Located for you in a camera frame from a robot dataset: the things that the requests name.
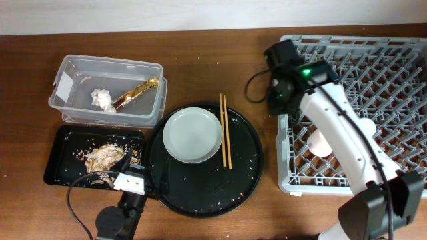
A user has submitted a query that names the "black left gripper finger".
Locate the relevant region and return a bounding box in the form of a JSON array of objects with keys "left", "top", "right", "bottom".
[
  {"left": 157, "top": 165, "right": 170, "bottom": 199},
  {"left": 121, "top": 149, "right": 133, "bottom": 172}
]

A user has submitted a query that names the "pink plastic cup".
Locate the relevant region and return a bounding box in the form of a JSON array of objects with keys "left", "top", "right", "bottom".
[{"left": 307, "top": 129, "right": 332, "bottom": 157}]

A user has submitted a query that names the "white tissue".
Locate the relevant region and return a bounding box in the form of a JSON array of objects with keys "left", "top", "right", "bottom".
[{"left": 91, "top": 89, "right": 116, "bottom": 113}]

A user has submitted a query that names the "gold snack wrapper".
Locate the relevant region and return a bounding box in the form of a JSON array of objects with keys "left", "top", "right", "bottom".
[{"left": 113, "top": 77, "right": 159, "bottom": 111}]

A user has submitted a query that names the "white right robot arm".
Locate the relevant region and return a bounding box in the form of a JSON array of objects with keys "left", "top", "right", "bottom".
[{"left": 264, "top": 39, "right": 424, "bottom": 239}]

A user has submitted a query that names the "grey dishwasher rack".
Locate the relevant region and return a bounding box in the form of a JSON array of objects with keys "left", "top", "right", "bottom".
[{"left": 276, "top": 35, "right": 426, "bottom": 195}]

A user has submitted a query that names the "leftover rice and food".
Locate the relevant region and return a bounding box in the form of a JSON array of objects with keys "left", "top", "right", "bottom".
[{"left": 79, "top": 143, "right": 141, "bottom": 187}]

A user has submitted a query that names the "round black tray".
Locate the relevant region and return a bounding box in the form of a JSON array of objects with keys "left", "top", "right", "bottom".
[{"left": 143, "top": 108, "right": 264, "bottom": 218}]

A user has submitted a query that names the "grey round plate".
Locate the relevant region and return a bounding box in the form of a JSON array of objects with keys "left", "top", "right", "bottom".
[{"left": 163, "top": 107, "right": 223, "bottom": 164}]

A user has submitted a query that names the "black rectangular tray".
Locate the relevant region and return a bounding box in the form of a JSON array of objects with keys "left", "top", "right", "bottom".
[{"left": 43, "top": 125, "right": 145, "bottom": 187}]

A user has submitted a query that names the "right wooden chopstick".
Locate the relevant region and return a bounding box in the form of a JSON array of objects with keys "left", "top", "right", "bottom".
[{"left": 223, "top": 95, "right": 232, "bottom": 170}]

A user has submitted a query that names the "wooden chopstick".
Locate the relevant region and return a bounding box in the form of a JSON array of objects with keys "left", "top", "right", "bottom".
[
  {"left": 223, "top": 95, "right": 232, "bottom": 170},
  {"left": 220, "top": 93, "right": 226, "bottom": 167}
]

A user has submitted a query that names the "left wooden chopstick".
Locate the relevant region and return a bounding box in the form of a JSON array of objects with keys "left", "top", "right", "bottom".
[{"left": 220, "top": 93, "right": 226, "bottom": 167}]

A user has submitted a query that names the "clear plastic bin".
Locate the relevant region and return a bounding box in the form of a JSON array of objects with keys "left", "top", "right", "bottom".
[{"left": 48, "top": 55, "right": 167, "bottom": 128}]

